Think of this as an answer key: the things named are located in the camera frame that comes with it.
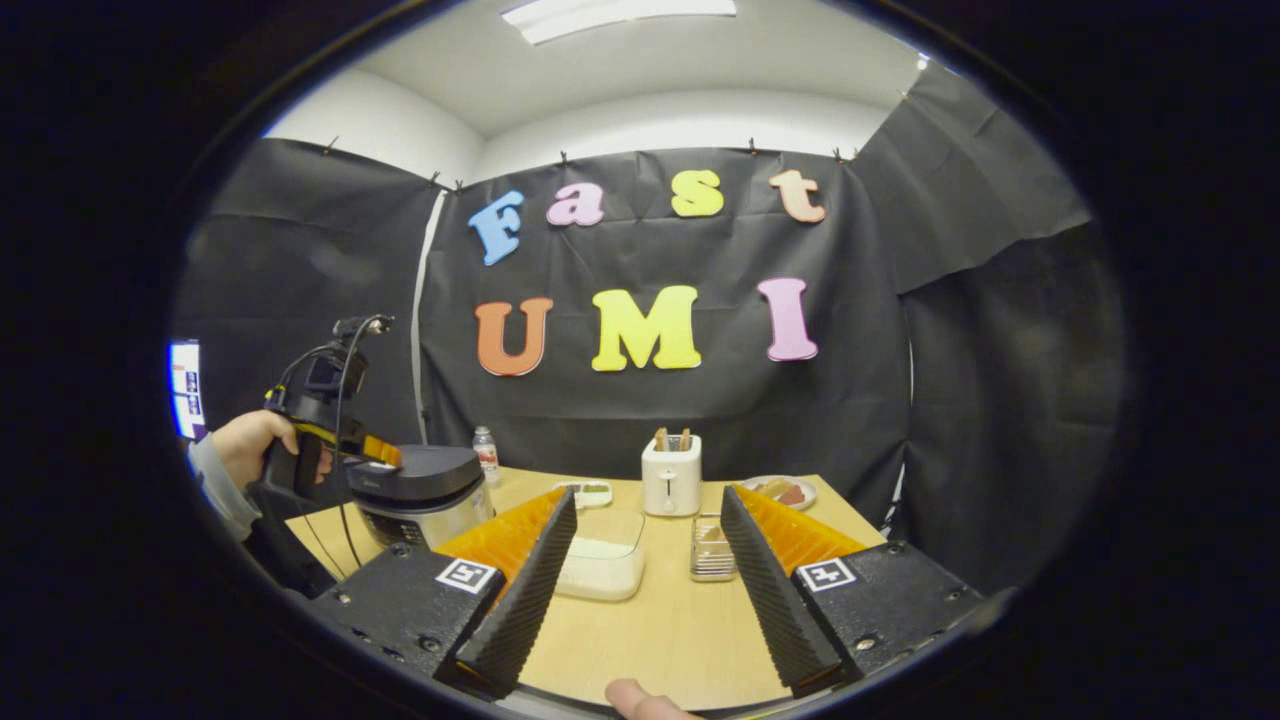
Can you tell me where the clear box of rice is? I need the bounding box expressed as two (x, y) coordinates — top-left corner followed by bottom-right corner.
(553, 508), (648, 603)

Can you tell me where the monitor screen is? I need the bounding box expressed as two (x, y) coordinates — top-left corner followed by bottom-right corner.
(168, 340), (208, 441)

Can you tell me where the black cable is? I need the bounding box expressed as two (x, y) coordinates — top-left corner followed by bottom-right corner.
(275, 315), (393, 546)

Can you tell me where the metal wire chopstick holder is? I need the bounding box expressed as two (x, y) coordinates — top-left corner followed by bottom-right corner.
(689, 514), (741, 583)

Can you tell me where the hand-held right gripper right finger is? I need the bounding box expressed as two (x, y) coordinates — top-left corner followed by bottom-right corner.
(720, 484), (1001, 698)

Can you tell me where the black silver rice cooker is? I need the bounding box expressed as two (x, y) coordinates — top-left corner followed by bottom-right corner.
(345, 445), (496, 551)

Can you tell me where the white plate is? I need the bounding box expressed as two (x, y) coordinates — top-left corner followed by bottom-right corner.
(740, 475), (818, 511)

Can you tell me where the large ceiling light panel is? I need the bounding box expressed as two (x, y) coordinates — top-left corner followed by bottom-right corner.
(500, 0), (738, 46)

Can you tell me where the white toaster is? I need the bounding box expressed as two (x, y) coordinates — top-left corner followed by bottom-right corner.
(641, 435), (703, 518)

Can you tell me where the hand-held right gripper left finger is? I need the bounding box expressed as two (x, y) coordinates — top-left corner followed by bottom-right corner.
(305, 487), (579, 701)

